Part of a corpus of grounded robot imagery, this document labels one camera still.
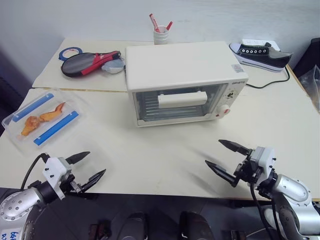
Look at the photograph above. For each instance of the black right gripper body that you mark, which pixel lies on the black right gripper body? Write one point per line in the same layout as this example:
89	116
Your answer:
246	173

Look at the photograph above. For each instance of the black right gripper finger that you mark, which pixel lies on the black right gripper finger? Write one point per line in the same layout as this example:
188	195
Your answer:
222	172
236	147

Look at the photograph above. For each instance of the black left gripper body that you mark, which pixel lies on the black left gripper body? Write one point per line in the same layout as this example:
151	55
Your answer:
70	186

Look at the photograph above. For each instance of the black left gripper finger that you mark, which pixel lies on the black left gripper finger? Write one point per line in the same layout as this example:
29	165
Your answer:
78	157
92	180

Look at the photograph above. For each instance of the white round oven knob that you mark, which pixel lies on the white round oven knob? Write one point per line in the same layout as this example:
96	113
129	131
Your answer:
223	110

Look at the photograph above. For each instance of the clear plastic container blue clips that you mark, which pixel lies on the clear plastic container blue clips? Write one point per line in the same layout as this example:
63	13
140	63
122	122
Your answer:
65	100

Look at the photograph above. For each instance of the cream toaster oven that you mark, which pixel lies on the cream toaster oven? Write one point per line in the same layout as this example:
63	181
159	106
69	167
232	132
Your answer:
175	65

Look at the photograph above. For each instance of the blue container latch strip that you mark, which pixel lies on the blue container latch strip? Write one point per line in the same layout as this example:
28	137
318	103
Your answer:
56	128
32	107

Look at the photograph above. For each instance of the orange fried chicken wing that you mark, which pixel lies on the orange fried chicken wing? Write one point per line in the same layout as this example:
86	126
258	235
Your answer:
51	115

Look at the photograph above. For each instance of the orange fried chicken drumstick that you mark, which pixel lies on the orange fried chicken drumstick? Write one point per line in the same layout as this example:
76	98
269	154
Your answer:
31	123

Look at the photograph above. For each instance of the black red table tennis paddle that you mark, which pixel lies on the black red table tennis paddle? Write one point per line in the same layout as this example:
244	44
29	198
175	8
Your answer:
75	65

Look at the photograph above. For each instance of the black white canvas sneaker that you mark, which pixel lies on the black white canvas sneaker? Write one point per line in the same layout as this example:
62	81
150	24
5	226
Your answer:
260	58

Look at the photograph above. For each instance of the pale round disc object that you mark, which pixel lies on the pale round disc object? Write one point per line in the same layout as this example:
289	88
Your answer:
113	66

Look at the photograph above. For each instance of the clear plastic bag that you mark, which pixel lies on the clear plastic bag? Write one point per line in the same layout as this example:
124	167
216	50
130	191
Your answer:
311	85

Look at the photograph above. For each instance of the blue tape roll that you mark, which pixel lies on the blue tape roll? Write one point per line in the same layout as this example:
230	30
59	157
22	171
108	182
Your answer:
65	52

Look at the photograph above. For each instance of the white power strip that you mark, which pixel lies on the white power strip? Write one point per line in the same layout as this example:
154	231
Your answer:
252	42

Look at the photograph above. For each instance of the black chair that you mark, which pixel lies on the black chair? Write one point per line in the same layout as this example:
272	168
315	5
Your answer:
315	50

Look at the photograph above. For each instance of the white pen cup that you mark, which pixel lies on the white pen cup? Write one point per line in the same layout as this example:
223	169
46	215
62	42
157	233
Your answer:
160	37

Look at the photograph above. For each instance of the short red marker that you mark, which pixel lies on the short red marker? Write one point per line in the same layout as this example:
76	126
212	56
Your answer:
169	25

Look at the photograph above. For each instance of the long red marker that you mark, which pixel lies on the long red marker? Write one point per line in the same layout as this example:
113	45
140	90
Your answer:
154	22

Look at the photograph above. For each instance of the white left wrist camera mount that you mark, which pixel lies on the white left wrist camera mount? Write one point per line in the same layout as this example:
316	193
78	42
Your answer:
53	170

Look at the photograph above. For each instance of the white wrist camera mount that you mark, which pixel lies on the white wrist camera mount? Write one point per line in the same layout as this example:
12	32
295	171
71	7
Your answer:
53	170
265	157

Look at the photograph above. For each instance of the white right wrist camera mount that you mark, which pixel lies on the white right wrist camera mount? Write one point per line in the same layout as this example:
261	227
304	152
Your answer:
265	157

